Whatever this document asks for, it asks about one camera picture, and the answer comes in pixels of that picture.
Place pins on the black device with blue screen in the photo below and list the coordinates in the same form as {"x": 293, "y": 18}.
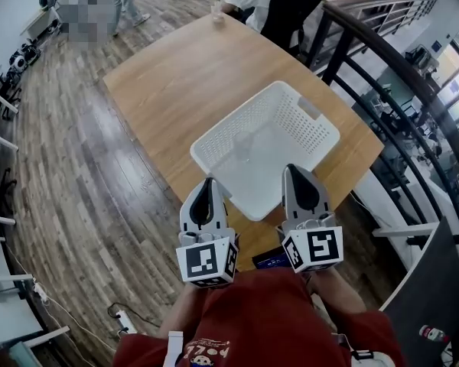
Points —
{"x": 269, "y": 261}

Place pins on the person's right forearm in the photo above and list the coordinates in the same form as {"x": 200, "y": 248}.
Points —
{"x": 336, "y": 293}

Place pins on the white round device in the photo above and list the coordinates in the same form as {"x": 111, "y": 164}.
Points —
{"x": 19, "y": 61}

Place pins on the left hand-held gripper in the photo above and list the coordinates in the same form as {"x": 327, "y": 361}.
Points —
{"x": 204, "y": 260}

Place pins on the wooden table with white legs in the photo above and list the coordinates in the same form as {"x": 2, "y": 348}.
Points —
{"x": 195, "y": 82}

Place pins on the clear glass cup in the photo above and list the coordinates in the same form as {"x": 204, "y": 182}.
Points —
{"x": 250, "y": 145}

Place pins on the black mesh office chair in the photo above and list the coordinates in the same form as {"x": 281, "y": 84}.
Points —
{"x": 294, "y": 17}

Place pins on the white power strip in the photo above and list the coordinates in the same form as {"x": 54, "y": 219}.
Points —
{"x": 126, "y": 321}

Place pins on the clear bottle with red label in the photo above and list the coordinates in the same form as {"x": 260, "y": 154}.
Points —
{"x": 434, "y": 334}

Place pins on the person's left forearm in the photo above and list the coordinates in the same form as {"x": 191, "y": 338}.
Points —
{"x": 176, "y": 316}

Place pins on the white perforated plastic basket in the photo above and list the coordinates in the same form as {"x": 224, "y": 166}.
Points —
{"x": 310, "y": 128}

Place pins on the black stair railing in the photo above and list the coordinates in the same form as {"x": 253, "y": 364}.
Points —
{"x": 390, "y": 56}

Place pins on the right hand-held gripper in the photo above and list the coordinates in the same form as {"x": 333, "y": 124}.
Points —
{"x": 321, "y": 245}

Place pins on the small glass vase with plant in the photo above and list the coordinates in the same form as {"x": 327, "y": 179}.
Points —
{"x": 217, "y": 12}

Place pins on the person's red shirt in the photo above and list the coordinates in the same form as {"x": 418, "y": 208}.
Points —
{"x": 260, "y": 319}

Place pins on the dark grey desk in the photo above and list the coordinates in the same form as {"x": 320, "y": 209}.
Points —
{"x": 432, "y": 281}

